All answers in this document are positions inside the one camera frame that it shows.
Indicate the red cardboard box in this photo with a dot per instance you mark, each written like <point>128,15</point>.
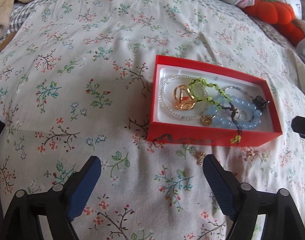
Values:
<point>217,136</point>

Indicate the orange plush toy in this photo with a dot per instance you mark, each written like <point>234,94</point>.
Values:
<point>267,12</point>

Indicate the gold round charm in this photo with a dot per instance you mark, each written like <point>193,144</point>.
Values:
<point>206,120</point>

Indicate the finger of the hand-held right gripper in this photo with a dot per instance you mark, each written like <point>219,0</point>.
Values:
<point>303,127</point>

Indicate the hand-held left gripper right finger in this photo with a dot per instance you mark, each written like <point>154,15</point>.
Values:
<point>218,187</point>

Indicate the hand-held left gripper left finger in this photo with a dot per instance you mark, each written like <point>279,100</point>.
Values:
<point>83,190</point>

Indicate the beige plush blanket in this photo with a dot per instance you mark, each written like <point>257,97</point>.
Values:
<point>7,2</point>

